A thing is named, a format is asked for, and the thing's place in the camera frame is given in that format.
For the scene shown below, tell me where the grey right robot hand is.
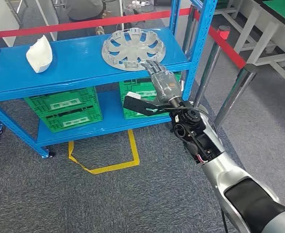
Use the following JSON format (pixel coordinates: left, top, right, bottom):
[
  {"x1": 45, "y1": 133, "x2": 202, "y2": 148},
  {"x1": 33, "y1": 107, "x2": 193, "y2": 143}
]
[{"x1": 142, "y1": 59, "x2": 183, "y2": 107}]

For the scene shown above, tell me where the silver wheel hubcap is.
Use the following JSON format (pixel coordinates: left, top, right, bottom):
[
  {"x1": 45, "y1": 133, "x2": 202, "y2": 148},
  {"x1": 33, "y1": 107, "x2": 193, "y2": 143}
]
[{"x1": 101, "y1": 27, "x2": 166, "y2": 72}]

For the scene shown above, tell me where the white workbench green top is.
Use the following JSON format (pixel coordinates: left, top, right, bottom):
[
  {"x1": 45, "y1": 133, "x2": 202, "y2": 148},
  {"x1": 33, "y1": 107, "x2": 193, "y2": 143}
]
[{"x1": 215, "y1": 0, "x2": 285, "y2": 92}]

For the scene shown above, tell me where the green plastic crate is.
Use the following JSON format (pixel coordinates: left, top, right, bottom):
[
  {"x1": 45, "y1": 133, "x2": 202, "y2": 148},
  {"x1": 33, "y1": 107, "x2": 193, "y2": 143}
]
[
  {"x1": 119, "y1": 72, "x2": 181, "y2": 120},
  {"x1": 24, "y1": 86, "x2": 103, "y2": 133}
]

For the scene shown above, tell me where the red barrier belt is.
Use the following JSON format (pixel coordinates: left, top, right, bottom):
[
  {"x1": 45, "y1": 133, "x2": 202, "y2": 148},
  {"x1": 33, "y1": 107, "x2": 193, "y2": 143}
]
[
  {"x1": 227, "y1": 36, "x2": 247, "y2": 70},
  {"x1": 193, "y1": 9, "x2": 221, "y2": 36},
  {"x1": 0, "y1": 8, "x2": 191, "y2": 39}
]

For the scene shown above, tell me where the person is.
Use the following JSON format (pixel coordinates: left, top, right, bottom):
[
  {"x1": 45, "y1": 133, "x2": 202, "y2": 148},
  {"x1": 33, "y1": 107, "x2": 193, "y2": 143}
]
[{"x1": 64, "y1": 0, "x2": 107, "y2": 22}]

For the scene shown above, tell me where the white plastic mirror cover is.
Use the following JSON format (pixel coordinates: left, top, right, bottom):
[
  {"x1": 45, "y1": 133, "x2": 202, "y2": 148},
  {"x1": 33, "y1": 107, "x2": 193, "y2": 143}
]
[{"x1": 26, "y1": 34, "x2": 53, "y2": 74}]

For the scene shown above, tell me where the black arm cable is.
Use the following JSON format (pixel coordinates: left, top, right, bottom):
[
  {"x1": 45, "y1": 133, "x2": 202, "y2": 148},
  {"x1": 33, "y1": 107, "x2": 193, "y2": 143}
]
[{"x1": 221, "y1": 208, "x2": 230, "y2": 233}]

